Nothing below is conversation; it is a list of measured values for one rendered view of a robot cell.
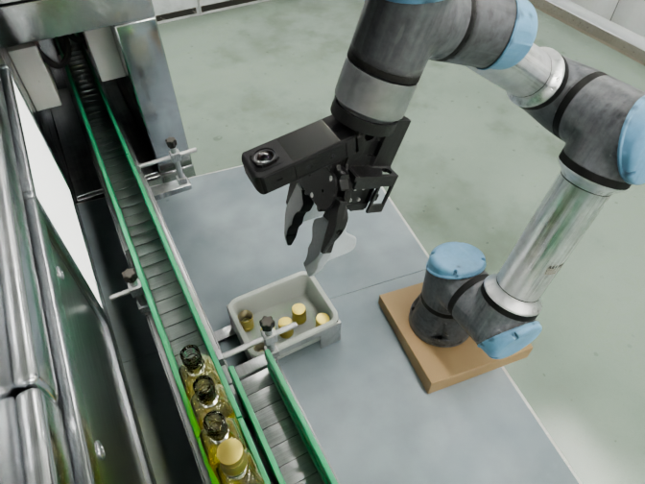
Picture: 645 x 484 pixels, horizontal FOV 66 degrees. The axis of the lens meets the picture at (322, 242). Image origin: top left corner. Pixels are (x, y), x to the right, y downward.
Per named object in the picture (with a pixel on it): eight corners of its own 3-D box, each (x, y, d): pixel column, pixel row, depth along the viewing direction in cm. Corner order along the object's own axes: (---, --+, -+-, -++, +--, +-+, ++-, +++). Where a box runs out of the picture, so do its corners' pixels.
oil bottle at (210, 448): (217, 471, 88) (194, 424, 72) (247, 456, 90) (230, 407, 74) (228, 502, 85) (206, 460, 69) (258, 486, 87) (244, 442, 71)
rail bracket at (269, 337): (220, 370, 101) (209, 338, 92) (295, 336, 106) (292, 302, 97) (226, 381, 99) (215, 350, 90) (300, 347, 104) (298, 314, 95)
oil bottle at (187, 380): (198, 415, 95) (173, 360, 79) (226, 401, 97) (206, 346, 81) (207, 441, 92) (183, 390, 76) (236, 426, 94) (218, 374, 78)
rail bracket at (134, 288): (119, 312, 111) (99, 275, 101) (149, 300, 114) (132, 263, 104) (123, 326, 109) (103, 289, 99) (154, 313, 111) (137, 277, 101)
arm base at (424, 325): (443, 288, 127) (450, 261, 121) (485, 329, 118) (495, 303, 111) (395, 312, 122) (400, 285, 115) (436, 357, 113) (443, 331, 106)
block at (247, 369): (233, 381, 107) (228, 365, 102) (273, 362, 110) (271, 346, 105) (239, 395, 105) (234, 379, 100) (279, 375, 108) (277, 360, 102)
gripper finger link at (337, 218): (339, 258, 56) (355, 186, 52) (327, 260, 55) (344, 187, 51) (317, 239, 59) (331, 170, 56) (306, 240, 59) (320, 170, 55)
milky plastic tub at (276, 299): (229, 321, 124) (224, 302, 117) (309, 287, 131) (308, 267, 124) (256, 378, 114) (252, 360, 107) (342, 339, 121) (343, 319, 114)
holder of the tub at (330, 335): (209, 331, 123) (203, 314, 117) (309, 289, 131) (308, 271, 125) (234, 389, 112) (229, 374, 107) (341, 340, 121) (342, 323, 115)
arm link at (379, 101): (373, 83, 44) (329, 44, 49) (356, 129, 47) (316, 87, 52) (433, 88, 48) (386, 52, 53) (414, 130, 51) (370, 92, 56)
